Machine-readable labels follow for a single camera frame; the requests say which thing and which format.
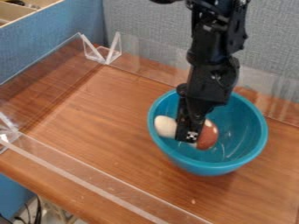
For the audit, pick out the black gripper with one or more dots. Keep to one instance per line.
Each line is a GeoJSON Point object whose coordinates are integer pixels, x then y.
{"type": "Point", "coordinates": [207, 90]}

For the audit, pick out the brown white toy mushroom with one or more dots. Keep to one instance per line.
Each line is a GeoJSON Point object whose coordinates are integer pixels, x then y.
{"type": "Point", "coordinates": [166, 127]}

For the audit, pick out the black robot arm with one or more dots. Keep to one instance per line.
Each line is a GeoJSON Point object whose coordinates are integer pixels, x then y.
{"type": "Point", "coordinates": [218, 36]}

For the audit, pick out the blue plastic bowl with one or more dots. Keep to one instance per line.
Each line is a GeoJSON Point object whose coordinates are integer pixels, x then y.
{"type": "Point", "coordinates": [243, 134]}

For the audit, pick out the clear acrylic back barrier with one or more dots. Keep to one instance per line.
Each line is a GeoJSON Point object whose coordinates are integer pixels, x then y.
{"type": "Point", "coordinates": [162, 62]}

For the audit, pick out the clear acrylic barrier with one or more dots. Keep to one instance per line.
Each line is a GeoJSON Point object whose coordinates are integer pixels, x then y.
{"type": "Point", "coordinates": [115, 190]}
{"type": "Point", "coordinates": [34, 93]}
{"type": "Point", "coordinates": [162, 62]}

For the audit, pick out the clear acrylic left barrier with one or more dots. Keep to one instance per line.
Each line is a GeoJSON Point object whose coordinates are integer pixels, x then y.
{"type": "Point", "coordinates": [34, 93]}

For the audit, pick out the clear acrylic front barrier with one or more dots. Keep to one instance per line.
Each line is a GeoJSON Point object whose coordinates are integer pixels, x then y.
{"type": "Point", "coordinates": [115, 190]}

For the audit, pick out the blue partition with wooden shelf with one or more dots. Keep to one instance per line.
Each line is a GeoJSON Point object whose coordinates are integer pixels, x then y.
{"type": "Point", "coordinates": [31, 37]}

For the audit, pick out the clear acrylic corner bracket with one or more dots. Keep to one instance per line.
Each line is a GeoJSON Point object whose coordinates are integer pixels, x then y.
{"type": "Point", "coordinates": [104, 55]}

